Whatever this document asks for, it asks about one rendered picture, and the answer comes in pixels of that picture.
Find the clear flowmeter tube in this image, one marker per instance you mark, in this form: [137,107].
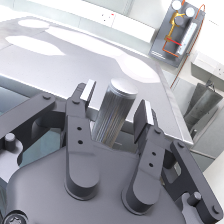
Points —
[188,36]

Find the brass regulator valve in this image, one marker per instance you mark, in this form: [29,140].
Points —
[172,29]

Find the white wall trunking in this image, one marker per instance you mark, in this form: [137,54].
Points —
[136,29]
[203,64]

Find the short orange copper pipe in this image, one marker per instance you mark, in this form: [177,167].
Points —
[169,52]

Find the grey steel desiccator cabinet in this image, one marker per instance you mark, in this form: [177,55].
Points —
[78,61]

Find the grey gas panel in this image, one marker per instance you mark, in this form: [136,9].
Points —
[161,43]

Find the silver ribbed canister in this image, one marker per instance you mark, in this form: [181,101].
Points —
[112,113]

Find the white wall socket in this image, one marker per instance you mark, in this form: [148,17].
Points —
[108,19]
[220,70]

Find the red valve lever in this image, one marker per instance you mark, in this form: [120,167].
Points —
[175,42]

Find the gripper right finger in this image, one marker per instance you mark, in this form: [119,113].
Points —
[148,175]

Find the dark grey round knob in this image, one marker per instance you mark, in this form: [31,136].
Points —
[179,21]

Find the long orange copper pipe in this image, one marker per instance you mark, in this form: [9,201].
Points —
[175,79]

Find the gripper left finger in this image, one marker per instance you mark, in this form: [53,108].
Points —
[77,148]

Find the white round pressure gauge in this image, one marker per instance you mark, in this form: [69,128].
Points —
[190,12]
[176,4]

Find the grey tapered bin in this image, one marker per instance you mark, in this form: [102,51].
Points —
[201,103]

